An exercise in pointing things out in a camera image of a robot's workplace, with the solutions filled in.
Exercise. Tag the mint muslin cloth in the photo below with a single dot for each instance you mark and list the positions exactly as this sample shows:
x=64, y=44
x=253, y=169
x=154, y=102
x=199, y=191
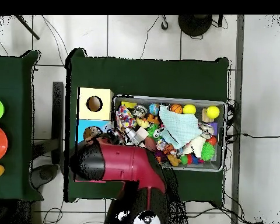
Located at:
x=177, y=128

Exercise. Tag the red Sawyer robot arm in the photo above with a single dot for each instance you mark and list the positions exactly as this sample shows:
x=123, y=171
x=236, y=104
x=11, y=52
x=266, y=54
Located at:
x=126, y=163

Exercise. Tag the wooden three-hole box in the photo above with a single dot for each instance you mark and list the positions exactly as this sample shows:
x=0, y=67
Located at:
x=100, y=115

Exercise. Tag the silver mesh bin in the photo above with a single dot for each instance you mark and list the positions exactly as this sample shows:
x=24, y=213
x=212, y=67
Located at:
x=200, y=166

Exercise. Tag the yellow plush duck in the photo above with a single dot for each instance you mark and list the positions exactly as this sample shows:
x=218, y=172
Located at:
x=143, y=122

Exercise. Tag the polka dot crumpled wrapper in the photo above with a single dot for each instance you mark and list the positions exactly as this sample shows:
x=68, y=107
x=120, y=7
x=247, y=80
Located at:
x=124, y=117

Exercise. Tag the green spiky toy with eyes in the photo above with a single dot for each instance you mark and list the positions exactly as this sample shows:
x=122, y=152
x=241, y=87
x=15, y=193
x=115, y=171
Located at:
x=155, y=131

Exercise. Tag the globe print ball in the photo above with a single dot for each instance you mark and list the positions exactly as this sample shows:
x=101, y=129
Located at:
x=154, y=109

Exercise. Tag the small basketball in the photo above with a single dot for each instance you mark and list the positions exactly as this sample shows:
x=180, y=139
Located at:
x=176, y=108

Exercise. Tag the dark green tablecloth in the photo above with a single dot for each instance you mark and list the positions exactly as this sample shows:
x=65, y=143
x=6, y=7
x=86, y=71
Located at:
x=142, y=77

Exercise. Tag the yellow ball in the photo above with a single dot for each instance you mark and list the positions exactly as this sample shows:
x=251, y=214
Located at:
x=212, y=112
x=189, y=109

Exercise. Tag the cream muslin cloth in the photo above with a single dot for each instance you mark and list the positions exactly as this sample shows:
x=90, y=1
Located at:
x=196, y=144

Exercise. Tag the large green spiky ball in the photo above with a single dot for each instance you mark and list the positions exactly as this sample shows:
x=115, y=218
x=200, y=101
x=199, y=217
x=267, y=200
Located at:
x=207, y=151

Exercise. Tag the black floor bar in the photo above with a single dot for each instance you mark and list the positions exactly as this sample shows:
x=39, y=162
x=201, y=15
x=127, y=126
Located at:
x=57, y=116

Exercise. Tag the grey rounded floor base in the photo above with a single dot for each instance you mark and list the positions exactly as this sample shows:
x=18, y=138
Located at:
x=45, y=173

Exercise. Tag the black round lamp base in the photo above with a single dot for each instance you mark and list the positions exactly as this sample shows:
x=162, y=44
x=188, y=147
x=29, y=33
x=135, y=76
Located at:
x=194, y=24

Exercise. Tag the dark green cloth side table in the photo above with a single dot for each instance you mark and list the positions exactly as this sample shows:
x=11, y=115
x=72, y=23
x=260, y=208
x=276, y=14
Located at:
x=9, y=81

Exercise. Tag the black rod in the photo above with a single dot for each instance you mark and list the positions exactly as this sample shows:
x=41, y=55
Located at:
x=28, y=27

